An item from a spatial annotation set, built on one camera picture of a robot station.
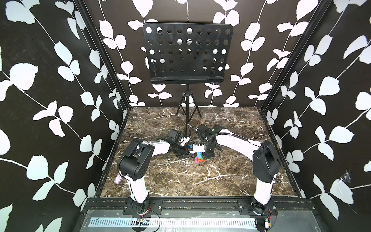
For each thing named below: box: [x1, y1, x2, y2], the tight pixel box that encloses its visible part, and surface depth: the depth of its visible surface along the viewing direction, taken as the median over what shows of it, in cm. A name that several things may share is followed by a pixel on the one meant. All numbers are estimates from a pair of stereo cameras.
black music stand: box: [142, 22, 234, 134], surface depth 66 cm
